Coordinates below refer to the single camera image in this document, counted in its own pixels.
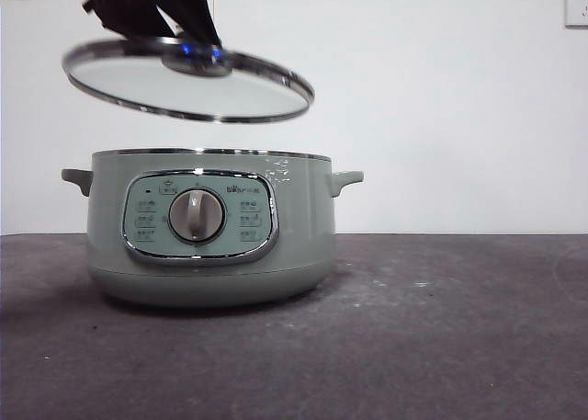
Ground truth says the glass lid with green knob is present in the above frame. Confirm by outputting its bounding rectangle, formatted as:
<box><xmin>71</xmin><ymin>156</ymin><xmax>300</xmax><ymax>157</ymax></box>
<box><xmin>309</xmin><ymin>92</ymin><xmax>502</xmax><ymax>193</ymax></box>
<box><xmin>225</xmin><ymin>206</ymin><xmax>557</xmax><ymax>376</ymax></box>
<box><xmin>62</xmin><ymin>36</ymin><xmax>317</xmax><ymax>125</ymax></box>

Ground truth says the pale green electric pot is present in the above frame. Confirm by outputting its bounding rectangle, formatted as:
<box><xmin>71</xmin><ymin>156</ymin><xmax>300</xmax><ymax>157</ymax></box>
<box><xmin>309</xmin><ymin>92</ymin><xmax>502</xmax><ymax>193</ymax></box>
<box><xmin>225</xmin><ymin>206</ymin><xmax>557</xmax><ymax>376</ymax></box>
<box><xmin>61</xmin><ymin>147</ymin><xmax>365</xmax><ymax>309</ymax></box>

